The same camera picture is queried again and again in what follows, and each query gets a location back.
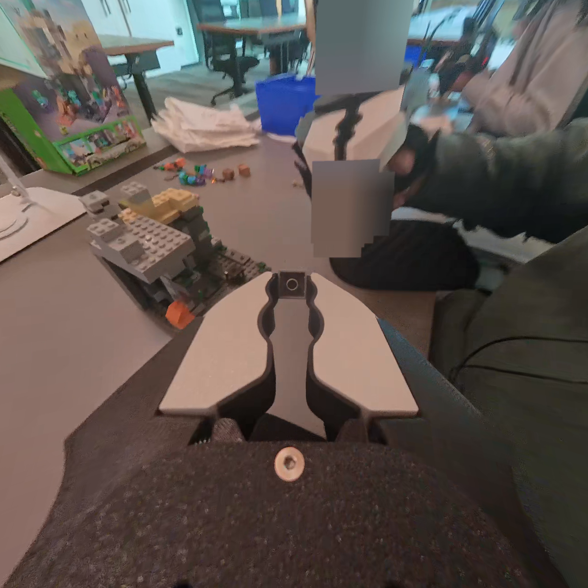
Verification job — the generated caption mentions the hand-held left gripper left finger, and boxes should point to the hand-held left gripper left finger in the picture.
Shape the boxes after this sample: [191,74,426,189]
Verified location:
[158,270,279,441]

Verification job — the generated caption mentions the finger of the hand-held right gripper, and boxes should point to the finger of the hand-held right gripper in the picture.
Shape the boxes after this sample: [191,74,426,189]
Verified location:
[345,86,409,174]
[301,107,351,162]

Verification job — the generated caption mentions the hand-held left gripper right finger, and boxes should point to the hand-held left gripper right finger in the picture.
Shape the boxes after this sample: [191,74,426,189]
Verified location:
[306,272,420,441]

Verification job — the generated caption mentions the small tan toy brick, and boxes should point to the small tan toy brick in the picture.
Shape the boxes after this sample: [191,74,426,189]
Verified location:
[278,270,308,300]

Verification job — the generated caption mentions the toy brick building model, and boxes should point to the toy brick building model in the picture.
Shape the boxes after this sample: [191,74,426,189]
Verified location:
[79,180,273,331]

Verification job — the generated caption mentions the grey desk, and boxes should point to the grey desk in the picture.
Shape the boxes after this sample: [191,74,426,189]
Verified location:
[0,126,437,575]

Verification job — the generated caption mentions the person's right hand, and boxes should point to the person's right hand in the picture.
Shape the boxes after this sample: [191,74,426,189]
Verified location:
[390,123,443,207]

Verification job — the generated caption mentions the blue plastic bin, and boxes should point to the blue plastic bin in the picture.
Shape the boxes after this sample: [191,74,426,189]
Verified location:
[403,43,429,70]
[255,73,319,137]

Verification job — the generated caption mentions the wooden office table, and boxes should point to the wooden office table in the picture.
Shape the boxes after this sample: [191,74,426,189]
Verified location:
[98,33,176,128]
[197,13,309,76]

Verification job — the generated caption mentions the black office chair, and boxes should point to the black office chair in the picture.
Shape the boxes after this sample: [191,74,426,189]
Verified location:
[198,0,261,107]

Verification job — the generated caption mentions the purple toy pieces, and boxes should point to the purple toy pieces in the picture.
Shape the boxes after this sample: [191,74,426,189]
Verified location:
[177,164,217,187]

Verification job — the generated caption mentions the person's dark green hoodie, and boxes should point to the person's dark green hoodie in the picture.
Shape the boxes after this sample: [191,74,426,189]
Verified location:
[428,225,588,588]

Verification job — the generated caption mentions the white flat board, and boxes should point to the white flat board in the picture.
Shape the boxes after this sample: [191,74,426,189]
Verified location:
[0,185,86,263]

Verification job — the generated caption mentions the printed toy box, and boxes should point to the printed toy box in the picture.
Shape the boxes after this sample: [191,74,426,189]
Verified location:
[0,0,148,176]

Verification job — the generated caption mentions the black cord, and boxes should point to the black cord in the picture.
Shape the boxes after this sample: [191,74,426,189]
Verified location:
[449,334,588,383]

